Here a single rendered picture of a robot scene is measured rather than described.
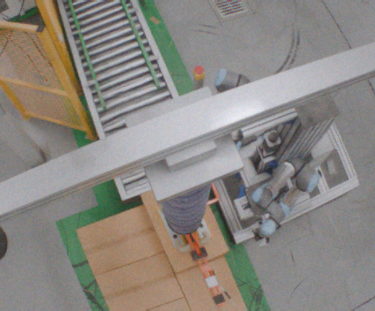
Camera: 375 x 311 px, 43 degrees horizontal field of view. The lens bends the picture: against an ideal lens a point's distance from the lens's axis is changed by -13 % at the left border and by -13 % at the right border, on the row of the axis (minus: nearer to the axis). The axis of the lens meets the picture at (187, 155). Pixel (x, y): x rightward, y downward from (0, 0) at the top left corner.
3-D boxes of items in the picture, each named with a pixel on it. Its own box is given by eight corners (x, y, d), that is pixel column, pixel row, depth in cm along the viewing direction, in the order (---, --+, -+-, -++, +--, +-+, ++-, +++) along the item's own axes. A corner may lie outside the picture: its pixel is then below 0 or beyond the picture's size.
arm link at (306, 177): (276, 196, 346) (308, 158, 299) (292, 210, 344) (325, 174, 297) (266, 207, 341) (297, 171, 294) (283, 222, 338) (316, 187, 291)
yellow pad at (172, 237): (154, 207, 362) (154, 206, 358) (168, 202, 363) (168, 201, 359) (173, 253, 354) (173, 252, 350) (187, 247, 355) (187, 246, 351)
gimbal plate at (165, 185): (125, 121, 180) (123, 117, 175) (207, 90, 183) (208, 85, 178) (157, 204, 173) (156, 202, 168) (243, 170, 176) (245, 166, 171)
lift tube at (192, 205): (155, 194, 298) (135, 124, 177) (196, 179, 301) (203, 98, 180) (172, 234, 293) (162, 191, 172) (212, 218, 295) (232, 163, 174)
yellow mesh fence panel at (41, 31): (19, 119, 479) (-58, 21, 276) (23, 109, 481) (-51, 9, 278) (96, 141, 473) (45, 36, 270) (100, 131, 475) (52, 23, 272)
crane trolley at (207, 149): (151, 129, 175) (149, 119, 166) (197, 111, 177) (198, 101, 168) (169, 174, 172) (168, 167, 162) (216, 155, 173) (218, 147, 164)
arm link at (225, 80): (226, 133, 354) (238, 85, 306) (204, 125, 355) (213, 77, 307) (230, 118, 360) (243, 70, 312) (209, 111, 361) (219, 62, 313)
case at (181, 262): (144, 204, 403) (139, 194, 365) (193, 184, 408) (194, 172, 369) (176, 274, 389) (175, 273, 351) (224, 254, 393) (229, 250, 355)
